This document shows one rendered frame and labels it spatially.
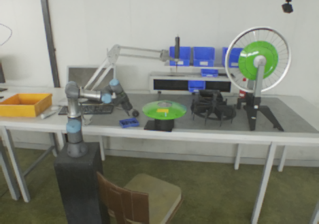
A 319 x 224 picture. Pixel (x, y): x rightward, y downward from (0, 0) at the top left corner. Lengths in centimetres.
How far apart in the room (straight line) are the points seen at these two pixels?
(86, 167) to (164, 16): 160
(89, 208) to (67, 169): 34
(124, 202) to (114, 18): 182
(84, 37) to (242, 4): 165
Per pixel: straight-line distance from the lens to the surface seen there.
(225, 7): 236
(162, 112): 144
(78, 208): 168
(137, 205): 115
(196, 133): 155
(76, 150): 147
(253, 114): 180
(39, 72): 294
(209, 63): 216
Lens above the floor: 165
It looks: 21 degrees down
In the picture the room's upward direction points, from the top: straight up
